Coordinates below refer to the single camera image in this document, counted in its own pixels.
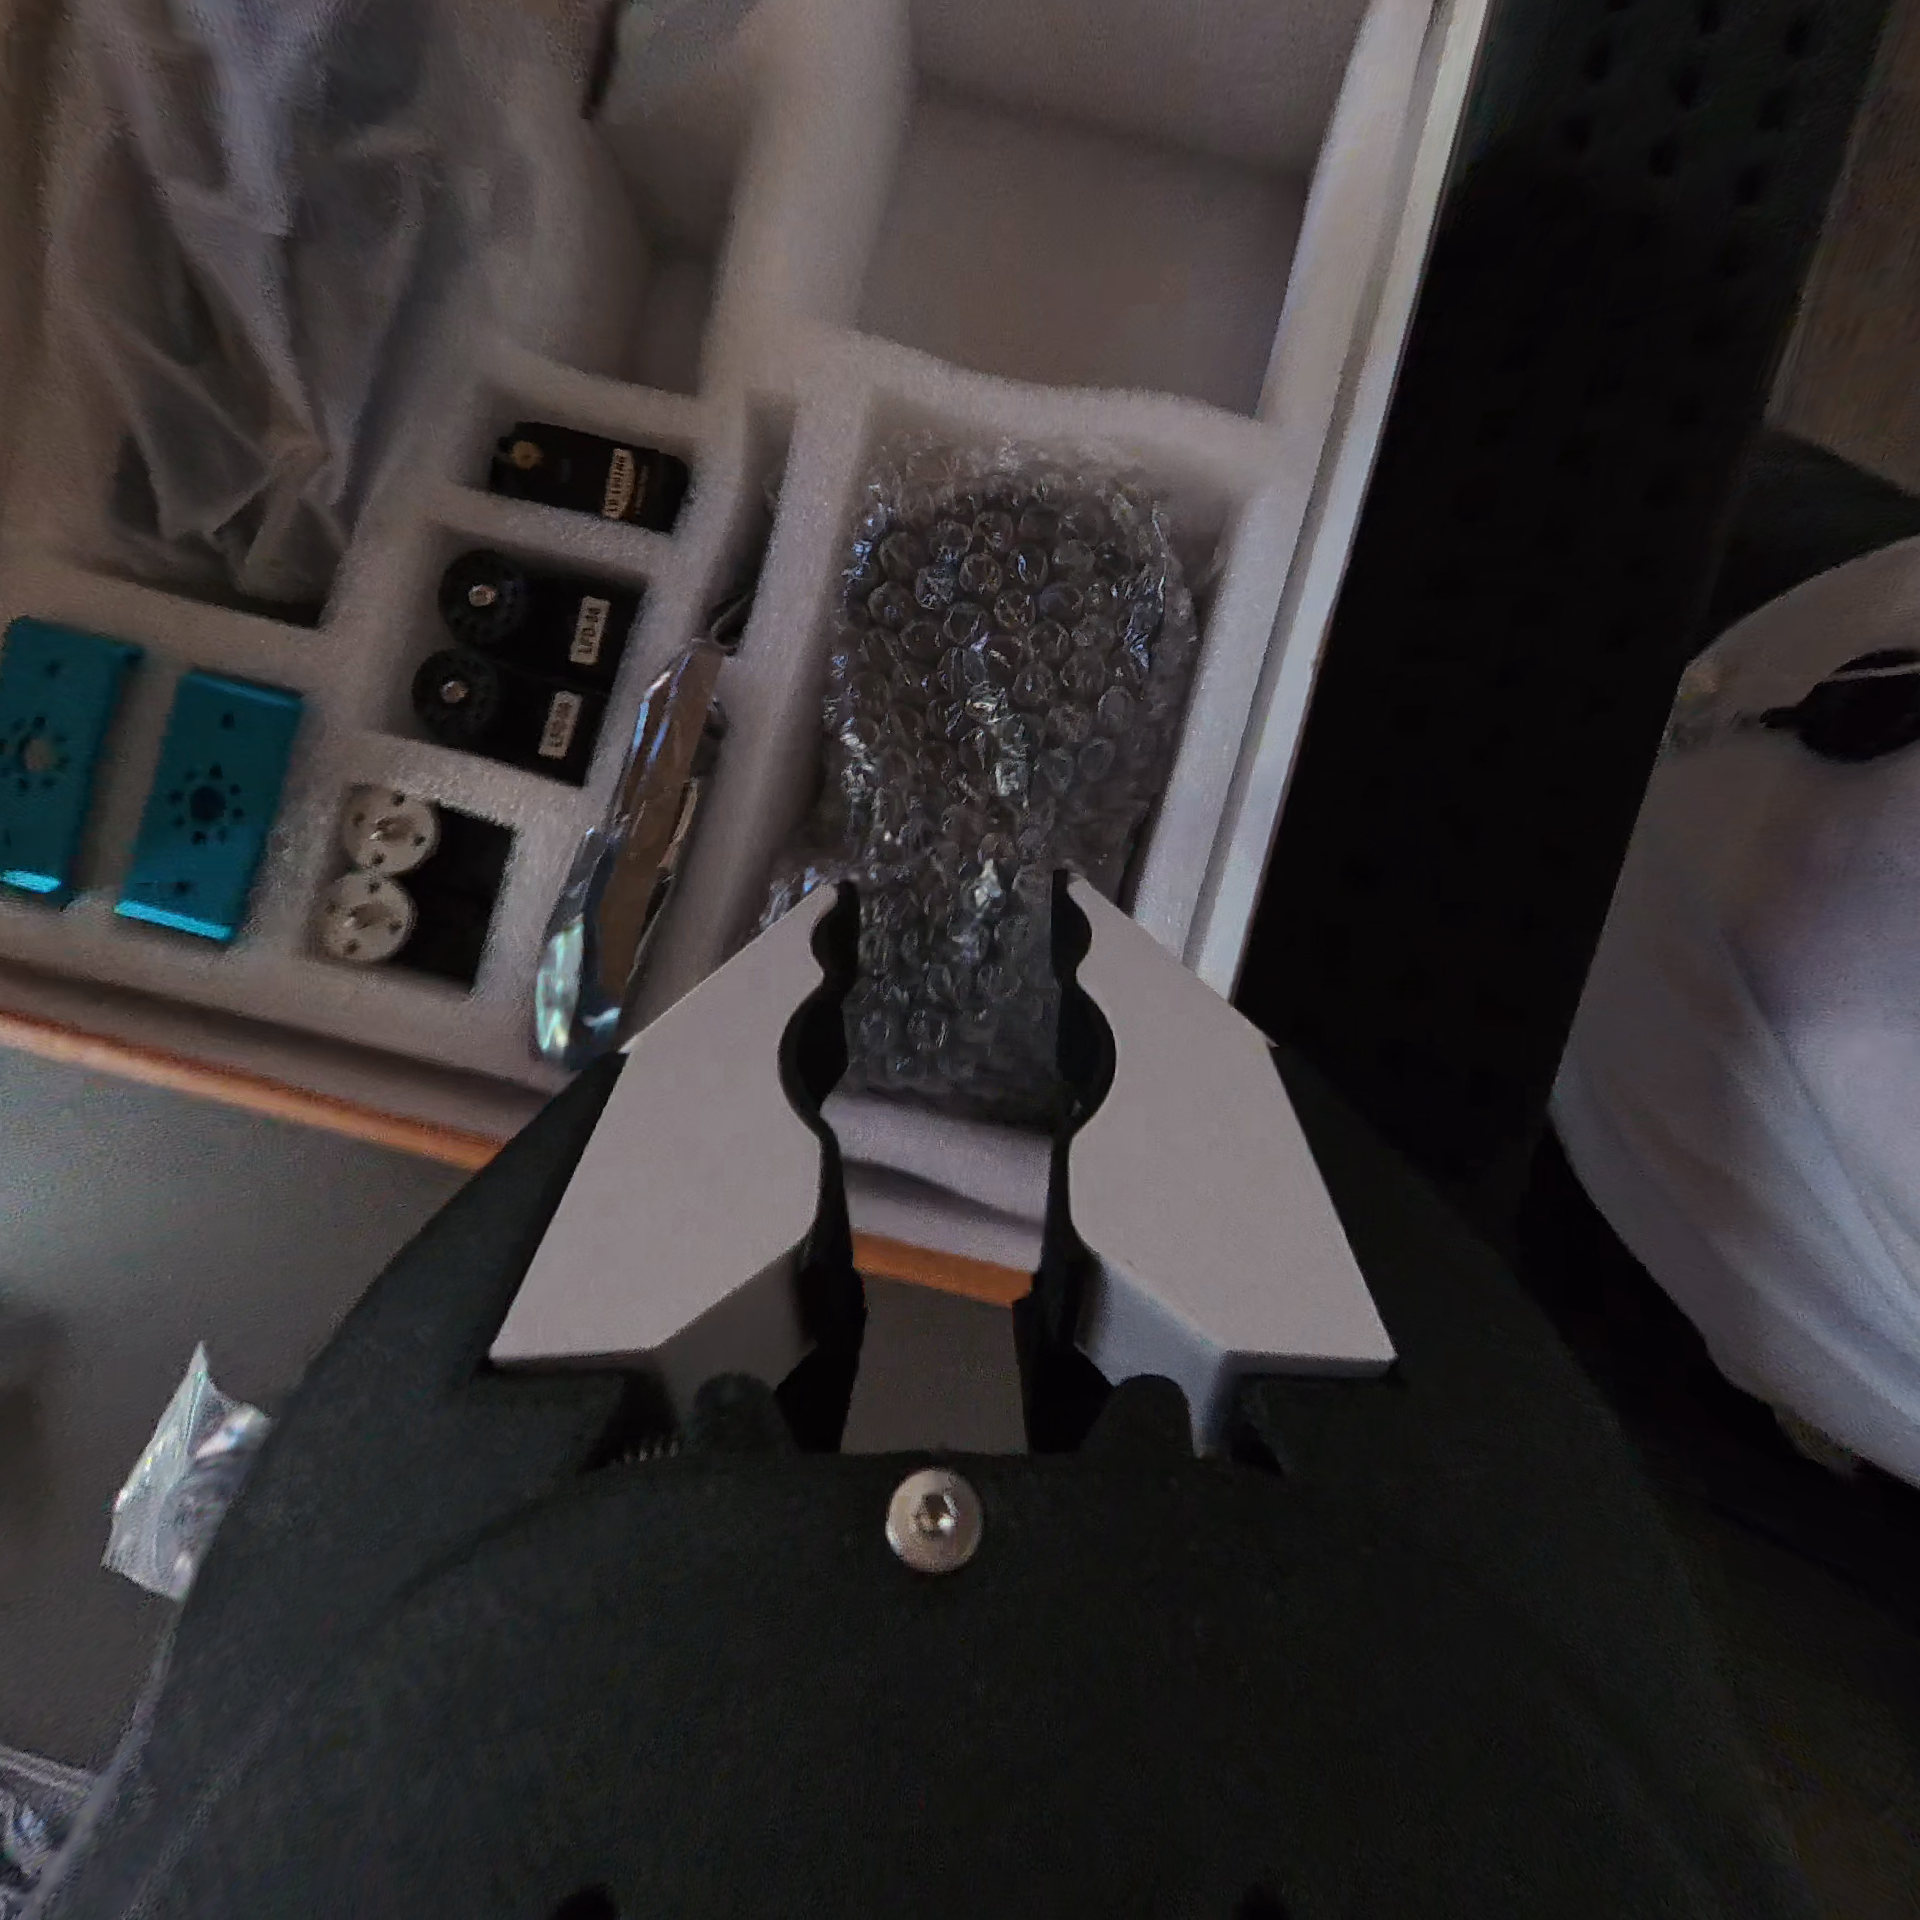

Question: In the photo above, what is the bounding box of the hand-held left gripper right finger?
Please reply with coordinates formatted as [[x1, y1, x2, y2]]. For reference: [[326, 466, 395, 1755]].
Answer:
[[1046, 871, 1402, 1413]]

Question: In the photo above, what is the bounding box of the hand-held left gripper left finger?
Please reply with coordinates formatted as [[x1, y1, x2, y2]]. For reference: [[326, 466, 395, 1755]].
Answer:
[[488, 881, 872, 1379]]

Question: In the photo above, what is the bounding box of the teal metal bracket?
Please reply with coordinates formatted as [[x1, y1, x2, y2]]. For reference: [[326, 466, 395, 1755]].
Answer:
[[0, 617, 144, 910], [115, 672, 307, 945]]

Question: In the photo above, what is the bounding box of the orange cardboard kit box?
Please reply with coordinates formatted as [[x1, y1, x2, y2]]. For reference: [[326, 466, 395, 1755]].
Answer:
[[0, 0, 1490, 1311]]

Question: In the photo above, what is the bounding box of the grey desk with wooden edge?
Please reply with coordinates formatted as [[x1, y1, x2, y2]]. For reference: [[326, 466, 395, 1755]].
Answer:
[[0, 1043, 512, 1772]]

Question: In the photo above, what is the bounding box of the shiny foil packet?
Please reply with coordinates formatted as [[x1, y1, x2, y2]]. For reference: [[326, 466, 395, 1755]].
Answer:
[[531, 638, 729, 1070]]

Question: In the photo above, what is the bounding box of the servo with silver horn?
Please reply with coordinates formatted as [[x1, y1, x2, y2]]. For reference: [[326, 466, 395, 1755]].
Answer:
[[307, 871, 496, 992], [332, 785, 514, 902]]

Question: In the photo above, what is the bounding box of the servo with black horn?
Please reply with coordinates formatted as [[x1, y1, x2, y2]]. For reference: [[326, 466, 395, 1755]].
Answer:
[[438, 548, 647, 670], [408, 648, 608, 785]]

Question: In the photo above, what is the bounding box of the bubble wrap bag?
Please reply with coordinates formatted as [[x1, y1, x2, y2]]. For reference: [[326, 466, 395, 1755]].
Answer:
[[764, 427, 1202, 1119]]

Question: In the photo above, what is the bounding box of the small plastic parts bag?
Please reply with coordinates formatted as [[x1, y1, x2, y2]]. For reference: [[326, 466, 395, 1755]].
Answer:
[[101, 1342, 271, 1600]]

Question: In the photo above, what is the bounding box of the black perforated armrest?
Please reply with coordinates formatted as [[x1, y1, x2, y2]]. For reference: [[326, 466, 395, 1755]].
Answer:
[[1237, 0, 1892, 1203]]

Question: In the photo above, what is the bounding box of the crumpled clear plastic bag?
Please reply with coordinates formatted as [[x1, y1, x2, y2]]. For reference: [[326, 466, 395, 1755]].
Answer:
[[60, 0, 647, 619]]

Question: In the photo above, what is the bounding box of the black lanyard strap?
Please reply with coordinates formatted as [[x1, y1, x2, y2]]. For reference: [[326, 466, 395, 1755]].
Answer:
[[1761, 646, 1920, 760]]

